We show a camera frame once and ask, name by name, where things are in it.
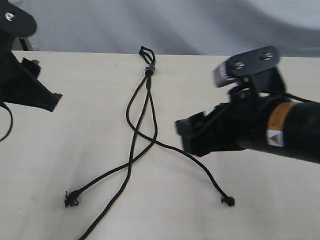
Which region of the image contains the clear tape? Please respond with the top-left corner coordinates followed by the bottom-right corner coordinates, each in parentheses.
top-left (144, 64), bottom-right (156, 76)

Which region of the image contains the white backdrop cloth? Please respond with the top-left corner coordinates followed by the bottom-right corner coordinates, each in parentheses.
top-left (17, 0), bottom-right (320, 57)

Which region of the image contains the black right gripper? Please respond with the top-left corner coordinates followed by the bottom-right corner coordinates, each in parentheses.
top-left (175, 97), bottom-right (275, 157)

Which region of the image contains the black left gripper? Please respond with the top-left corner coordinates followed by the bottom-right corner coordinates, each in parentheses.
top-left (0, 30), bottom-right (63, 112)

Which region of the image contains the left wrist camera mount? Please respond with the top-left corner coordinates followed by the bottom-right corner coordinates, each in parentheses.
top-left (0, 0), bottom-right (37, 38)

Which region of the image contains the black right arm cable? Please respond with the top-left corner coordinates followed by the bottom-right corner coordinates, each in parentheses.
top-left (284, 92), bottom-right (316, 104)

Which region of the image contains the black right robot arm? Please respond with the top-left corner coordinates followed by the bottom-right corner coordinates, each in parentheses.
top-left (175, 96), bottom-right (320, 164)

